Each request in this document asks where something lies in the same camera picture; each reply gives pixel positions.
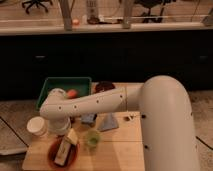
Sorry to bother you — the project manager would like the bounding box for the white paper cup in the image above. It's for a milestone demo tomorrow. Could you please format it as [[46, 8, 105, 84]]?
[[27, 116, 47, 136]]

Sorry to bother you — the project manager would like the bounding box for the green plastic bin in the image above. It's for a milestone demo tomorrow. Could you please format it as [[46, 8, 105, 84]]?
[[36, 77, 92, 110]]

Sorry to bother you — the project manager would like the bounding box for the black office chair base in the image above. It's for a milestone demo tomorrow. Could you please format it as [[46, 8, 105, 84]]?
[[21, 0, 53, 14]]

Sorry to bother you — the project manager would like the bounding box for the small green cup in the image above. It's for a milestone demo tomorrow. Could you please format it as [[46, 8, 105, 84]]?
[[86, 130, 100, 147]]

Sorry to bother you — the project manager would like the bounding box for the small orange object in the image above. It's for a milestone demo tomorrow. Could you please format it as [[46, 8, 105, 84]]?
[[72, 19, 80, 26]]

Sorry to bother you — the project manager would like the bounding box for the grey blue pyramid block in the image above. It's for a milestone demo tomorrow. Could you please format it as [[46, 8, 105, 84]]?
[[98, 113, 119, 132]]

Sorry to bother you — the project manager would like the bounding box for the orange carrot toy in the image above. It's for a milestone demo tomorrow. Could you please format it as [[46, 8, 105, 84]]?
[[67, 89, 78, 98]]

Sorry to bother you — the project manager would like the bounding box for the black office chair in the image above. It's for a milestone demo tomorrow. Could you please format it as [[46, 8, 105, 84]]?
[[134, 0, 176, 23]]

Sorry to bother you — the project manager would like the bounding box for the red bowl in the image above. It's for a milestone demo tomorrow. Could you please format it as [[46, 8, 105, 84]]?
[[47, 138, 79, 171]]

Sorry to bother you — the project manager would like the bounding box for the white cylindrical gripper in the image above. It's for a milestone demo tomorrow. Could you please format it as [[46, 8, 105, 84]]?
[[48, 117, 78, 166]]

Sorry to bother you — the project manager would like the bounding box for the grey metal post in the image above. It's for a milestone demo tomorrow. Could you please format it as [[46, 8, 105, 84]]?
[[59, 0, 72, 31], [122, 0, 134, 29]]

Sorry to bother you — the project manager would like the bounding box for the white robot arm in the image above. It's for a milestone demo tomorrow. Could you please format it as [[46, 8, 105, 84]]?
[[39, 75, 200, 171]]

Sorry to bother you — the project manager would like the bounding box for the dark brown bowl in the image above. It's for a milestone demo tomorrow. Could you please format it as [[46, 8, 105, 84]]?
[[95, 81, 115, 93]]

